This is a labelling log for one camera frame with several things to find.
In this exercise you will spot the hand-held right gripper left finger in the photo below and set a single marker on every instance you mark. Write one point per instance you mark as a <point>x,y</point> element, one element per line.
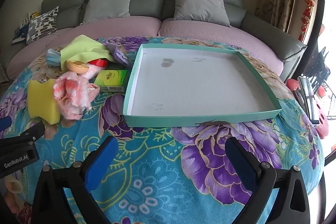
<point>101,163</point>

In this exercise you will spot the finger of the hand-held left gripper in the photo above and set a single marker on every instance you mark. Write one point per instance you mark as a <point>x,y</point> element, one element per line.
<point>5,122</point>
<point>26,134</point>

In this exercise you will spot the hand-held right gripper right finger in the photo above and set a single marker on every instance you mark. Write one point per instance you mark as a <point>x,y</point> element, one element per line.
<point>241,166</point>

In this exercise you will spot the yellow sponge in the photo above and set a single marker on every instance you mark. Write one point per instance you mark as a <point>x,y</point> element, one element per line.
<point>42,100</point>

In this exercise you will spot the pink white towel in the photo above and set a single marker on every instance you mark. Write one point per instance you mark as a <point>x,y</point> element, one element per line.
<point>72,94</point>

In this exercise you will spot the blue face mask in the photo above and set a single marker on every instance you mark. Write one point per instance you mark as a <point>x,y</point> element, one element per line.
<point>53,58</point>

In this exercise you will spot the cream knit cloth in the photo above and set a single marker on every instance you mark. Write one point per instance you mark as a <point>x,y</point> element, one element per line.
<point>74,66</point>

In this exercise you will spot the green tissue pack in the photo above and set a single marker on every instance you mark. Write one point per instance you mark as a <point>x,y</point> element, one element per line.
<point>110,79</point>

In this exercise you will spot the pink fluffy puff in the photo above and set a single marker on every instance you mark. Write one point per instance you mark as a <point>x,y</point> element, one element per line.
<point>94,72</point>

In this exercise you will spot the teal shallow cardboard box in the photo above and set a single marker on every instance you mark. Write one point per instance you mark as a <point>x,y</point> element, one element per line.
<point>189,82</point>

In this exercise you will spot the lime green cloth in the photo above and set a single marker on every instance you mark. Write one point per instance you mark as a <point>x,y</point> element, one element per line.
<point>81,49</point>

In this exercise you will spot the person's left hand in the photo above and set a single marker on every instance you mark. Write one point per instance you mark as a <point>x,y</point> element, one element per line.
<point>11,183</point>

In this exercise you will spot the floral teal blanket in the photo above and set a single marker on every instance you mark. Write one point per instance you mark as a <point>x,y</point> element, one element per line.
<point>162,169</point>

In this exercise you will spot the pink plastic stool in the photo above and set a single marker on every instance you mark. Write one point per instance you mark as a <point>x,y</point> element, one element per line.
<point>323,119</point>

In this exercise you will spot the black white patterned pillow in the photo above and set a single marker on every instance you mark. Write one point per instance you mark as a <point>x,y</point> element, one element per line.
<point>42,26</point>

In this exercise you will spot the stack of books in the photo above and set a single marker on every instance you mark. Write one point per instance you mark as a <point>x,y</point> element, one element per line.
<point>30,16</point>

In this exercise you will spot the pink sofa cover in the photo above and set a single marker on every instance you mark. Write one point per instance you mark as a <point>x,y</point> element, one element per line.
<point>189,31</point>

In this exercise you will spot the plain grey pillow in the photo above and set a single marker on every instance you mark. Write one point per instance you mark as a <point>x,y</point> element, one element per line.
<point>109,2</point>

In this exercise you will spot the grey pillow with purple edge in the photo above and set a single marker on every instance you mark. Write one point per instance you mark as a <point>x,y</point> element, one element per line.
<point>200,7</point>

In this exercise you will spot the red hanging decoration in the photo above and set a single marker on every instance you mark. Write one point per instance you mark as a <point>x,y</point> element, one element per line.
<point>308,3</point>

